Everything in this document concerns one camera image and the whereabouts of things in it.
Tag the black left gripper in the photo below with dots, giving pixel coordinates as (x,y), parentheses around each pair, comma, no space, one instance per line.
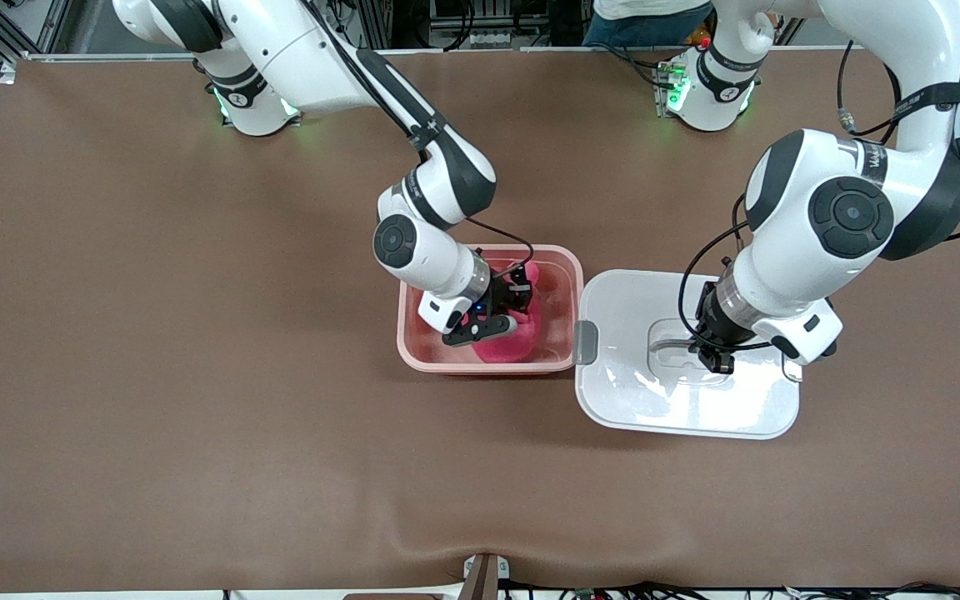
(711,327)

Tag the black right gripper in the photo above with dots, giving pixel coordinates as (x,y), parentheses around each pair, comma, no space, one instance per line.
(500,293)

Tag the pink round plush toy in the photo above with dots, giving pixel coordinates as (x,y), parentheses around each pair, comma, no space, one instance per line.
(505,350)

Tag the white box lid grey latches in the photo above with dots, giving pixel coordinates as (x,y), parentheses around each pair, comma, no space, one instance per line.
(655,400)

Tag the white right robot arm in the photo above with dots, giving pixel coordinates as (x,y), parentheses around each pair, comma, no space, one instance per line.
(297,50)

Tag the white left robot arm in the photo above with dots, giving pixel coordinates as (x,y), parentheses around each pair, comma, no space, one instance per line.
(822,250)

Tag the pink plastic storage box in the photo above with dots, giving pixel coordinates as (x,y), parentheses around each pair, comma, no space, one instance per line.
(559,283)

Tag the white terminal block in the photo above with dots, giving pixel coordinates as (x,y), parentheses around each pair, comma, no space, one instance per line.
(488,39)

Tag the person in blue jeans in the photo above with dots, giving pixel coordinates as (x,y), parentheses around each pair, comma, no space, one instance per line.
(647,29)

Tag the brown metal table clamp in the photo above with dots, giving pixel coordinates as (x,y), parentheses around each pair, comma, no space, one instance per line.
(484,579)

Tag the pile of orange toys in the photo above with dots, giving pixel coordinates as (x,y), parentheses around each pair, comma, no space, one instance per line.
(701,35)

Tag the brown table mat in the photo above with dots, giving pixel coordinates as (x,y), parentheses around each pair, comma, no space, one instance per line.
(197,467)

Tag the aluminium frame post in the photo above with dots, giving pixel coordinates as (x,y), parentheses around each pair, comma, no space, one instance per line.
(382,21)

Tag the aluminium table edge rail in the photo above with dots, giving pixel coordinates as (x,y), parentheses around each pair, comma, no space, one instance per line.
(113,57)

